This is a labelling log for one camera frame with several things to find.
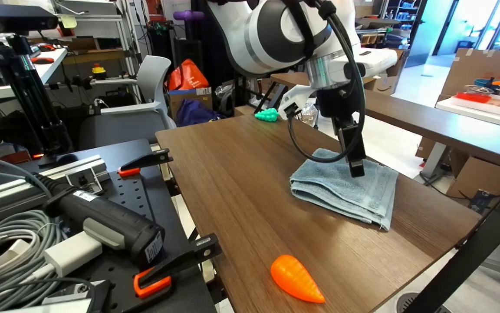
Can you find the cardboard box under desk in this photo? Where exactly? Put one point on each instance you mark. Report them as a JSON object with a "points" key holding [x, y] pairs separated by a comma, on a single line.
{"points": [[481, 176]]}

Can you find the grey metal shelf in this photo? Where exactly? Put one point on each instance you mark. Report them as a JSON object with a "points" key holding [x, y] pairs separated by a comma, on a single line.
{"points": [[94, 23]]}

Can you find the black metal beam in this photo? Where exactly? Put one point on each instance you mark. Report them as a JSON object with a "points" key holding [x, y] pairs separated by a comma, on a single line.
{"points": [[481, 244]]}

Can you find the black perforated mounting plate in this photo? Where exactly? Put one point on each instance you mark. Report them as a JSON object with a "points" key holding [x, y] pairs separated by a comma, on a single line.
{"points": [[139, 197]]}

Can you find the purple bag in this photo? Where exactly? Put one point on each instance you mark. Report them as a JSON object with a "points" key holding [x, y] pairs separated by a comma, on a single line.
{"points": [[195, 113]]}

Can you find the large upright cardboard sheet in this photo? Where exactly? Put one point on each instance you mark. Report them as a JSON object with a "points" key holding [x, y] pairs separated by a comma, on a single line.
{"points": [[476, 67]]}

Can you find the orange toy carrot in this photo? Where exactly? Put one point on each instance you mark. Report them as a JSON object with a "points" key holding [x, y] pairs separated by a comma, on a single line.
{"points": [[294, 279]]}

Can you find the aluminium extrusion rail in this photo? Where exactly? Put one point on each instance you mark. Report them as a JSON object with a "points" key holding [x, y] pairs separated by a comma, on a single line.
{"points": [[7, 192]]}

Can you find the black handheld device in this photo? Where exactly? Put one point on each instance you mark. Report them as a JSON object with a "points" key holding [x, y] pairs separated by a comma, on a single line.
{"points": [[117, 227]]}

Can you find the light grey plastic chair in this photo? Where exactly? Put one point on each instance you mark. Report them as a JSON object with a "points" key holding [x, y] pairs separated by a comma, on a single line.
{"points": [[151, 79]]}

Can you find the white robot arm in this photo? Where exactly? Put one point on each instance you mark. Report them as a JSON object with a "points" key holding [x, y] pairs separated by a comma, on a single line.
{"points": [[273, 35]]}

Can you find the small cardboard box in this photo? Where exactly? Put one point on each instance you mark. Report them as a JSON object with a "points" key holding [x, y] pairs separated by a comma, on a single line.
{"points": [[190, 96]]}

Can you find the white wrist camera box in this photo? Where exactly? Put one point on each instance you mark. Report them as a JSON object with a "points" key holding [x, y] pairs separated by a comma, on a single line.
{"points": [[377, 61]]}

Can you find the green toy grapes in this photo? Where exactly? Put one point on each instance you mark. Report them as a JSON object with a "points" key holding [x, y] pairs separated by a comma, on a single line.
{"points": [[268, 115]]}

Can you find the white toy table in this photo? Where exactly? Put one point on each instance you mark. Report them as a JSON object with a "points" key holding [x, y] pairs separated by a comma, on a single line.
{"points": [[476, 115]]}

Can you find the white power adapter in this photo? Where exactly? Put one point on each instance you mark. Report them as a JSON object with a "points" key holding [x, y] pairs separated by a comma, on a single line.
{"points": [[73, 253]]}

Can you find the long wooden desk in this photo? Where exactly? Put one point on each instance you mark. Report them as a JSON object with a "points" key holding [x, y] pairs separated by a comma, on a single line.
{"points": [[434, 119]]}

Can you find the black camera on tripod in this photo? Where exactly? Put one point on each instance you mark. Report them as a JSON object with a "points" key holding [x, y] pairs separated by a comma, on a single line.
{"points": [[12, 18]]}

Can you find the orange bag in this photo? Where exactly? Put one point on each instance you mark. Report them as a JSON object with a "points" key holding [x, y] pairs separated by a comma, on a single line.
{"points": [[186, 75]]}

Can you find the black tripod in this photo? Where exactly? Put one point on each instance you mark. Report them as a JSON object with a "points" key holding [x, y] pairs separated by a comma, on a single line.
{"points": [[30, 98]]}

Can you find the white work table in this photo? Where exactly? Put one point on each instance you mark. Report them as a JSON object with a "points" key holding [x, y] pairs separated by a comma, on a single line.
{"points": [[51, 63]]}

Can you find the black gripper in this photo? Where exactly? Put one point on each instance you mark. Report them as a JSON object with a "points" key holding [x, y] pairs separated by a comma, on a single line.
{"points": [[337, 107]]}

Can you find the light blue towel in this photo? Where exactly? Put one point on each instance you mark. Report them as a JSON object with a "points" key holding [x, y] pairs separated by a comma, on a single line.
{"points": [[330, 192]]}

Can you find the colourful toy pile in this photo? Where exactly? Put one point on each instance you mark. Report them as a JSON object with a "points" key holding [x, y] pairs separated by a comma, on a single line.
{"points": [[473, 96]]}

